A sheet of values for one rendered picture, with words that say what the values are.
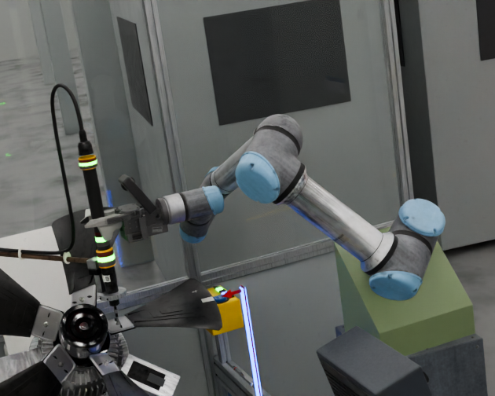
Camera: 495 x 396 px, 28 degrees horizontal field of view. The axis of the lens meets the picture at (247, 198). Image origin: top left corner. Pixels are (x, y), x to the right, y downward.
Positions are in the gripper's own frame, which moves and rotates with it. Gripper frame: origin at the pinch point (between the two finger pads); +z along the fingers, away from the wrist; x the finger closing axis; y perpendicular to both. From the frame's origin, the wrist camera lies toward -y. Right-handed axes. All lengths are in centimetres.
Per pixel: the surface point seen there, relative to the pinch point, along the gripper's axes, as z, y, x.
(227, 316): -40, 43, 21
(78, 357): 8.9, 32.8, -4.1
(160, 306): -15.2, 27.4, 0.8
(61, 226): 2.7, 6.3, 23.0
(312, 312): -88, 71, 70
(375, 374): -35, 22, -78
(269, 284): -73, 57, 70
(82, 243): -0.4, 9.9, 14.6
